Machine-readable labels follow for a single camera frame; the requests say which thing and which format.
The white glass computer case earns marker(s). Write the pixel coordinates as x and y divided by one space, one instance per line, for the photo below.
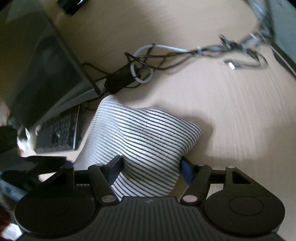
283 23

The black desk power strip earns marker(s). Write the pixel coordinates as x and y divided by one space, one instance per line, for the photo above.
70 7

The striped grey white garment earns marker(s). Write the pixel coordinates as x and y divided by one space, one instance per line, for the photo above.
151 140

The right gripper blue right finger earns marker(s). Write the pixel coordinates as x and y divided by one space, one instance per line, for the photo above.
197 178

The black computer monitor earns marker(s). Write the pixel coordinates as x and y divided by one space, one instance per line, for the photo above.
40 75

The black power adapter brick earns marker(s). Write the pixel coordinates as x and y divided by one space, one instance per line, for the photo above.
120 79

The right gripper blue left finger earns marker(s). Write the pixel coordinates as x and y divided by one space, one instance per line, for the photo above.
103 177

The black mechanical keyboard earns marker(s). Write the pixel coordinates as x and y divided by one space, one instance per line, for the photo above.
60 133

